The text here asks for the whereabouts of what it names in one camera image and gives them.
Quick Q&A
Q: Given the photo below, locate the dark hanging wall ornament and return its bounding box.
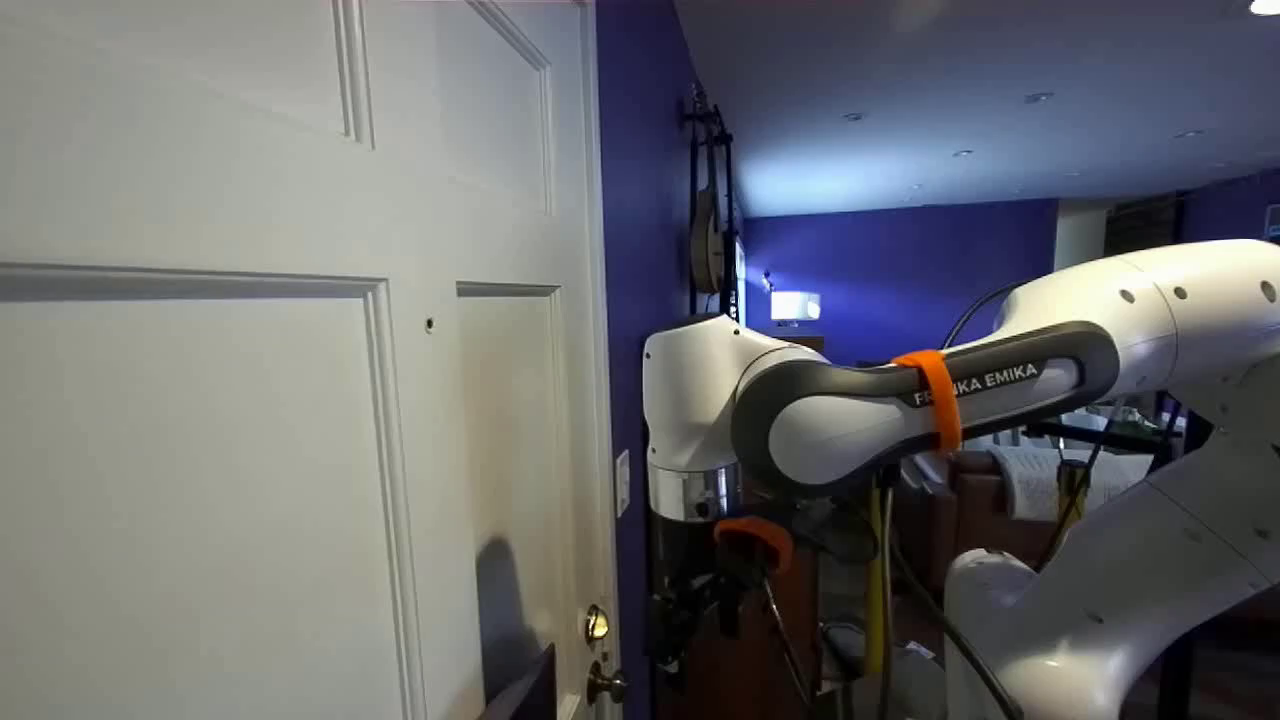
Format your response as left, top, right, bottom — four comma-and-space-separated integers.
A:
677, 84, 745, 322

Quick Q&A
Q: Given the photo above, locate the white panelled door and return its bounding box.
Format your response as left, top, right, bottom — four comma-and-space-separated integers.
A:
0, 0, 623, 720

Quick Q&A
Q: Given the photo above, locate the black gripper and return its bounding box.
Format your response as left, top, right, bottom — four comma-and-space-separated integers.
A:
653, 516, 752, 659

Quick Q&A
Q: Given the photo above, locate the yellow cable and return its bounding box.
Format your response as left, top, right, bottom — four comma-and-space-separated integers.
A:
864, 482, 897, 687

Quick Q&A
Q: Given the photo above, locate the lit wall frame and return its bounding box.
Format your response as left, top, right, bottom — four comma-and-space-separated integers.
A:
767, 287, 826, 326

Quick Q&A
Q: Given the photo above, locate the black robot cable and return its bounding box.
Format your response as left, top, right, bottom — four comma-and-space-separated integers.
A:
881, 529, 993, 720

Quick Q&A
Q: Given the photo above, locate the orange strap on forearm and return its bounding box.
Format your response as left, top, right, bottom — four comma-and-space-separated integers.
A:
891, 346, 968, 461

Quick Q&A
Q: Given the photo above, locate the dark round door knob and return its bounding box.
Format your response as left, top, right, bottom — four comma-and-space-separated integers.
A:
584, 654, 628, 713

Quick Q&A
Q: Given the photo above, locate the orange strap at wrist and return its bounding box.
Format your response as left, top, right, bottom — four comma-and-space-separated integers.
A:
707, 511, 802, 581

